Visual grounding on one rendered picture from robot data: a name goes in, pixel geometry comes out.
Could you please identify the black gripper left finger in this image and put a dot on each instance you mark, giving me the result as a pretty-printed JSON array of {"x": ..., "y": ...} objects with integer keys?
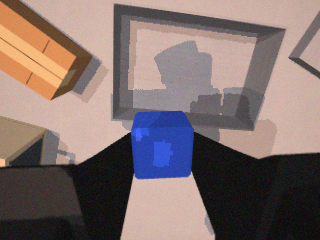
[{"x": 93, "y": 195}]

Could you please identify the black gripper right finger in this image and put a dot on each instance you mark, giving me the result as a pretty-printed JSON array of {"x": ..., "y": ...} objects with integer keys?
[{"x": 241, "y": 193}]

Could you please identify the brown cardboard box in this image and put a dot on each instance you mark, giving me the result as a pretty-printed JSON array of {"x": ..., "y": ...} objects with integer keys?
[{"x": 36, "y": 53}]

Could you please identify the blue block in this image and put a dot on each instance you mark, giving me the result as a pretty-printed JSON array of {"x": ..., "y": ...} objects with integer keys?
[{"x": 162, "y": 145}]

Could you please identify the grey open box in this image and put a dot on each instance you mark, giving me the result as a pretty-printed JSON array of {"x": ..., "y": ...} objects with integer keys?
[{"x": 216, "y": 69}]

